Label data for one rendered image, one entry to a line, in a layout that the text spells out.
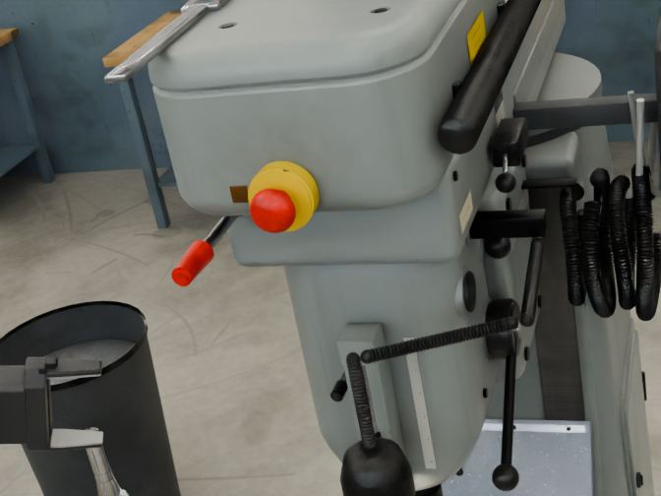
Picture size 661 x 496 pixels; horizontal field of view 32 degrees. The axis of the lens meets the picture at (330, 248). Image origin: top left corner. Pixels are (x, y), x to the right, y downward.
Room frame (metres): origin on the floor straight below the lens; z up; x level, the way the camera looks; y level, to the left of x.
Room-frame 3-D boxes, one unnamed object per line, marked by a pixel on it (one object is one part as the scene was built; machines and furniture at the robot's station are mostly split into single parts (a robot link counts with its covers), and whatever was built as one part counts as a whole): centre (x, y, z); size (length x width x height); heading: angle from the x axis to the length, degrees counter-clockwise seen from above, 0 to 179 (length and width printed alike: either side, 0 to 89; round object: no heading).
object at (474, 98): (1.11, -0.20, 1.79); 0.45 x 0.04 x 0.04; 158
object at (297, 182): (0.91, 0.03, 1.76); 0.06 x 0.02 x 0.06; 68
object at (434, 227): (1.17, -0.07, 1.68); 0.34 x 0.24 x 0.10; 158
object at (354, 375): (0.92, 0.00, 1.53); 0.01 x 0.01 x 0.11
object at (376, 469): (0.92, 0.00, 1.45); 0.07 x 0.07 x 0.06
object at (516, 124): (1.14, -0.20, 1.66); 0.12 x 0.04 x 0.04; 158
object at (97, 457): (1.30, 0.37, 1.26); 0.03 x 0.03 x 0.11
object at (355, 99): (1.14, -0.06, 1.81); 0.47 x 0.26 x 0.16; 158
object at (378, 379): (1.03, -0.01, 1.45); 0.04 x 0.04 x 0.21; 68
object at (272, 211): (0.89, 0.04, 1.76); 0.04 x 0.03 x 0.04; 68
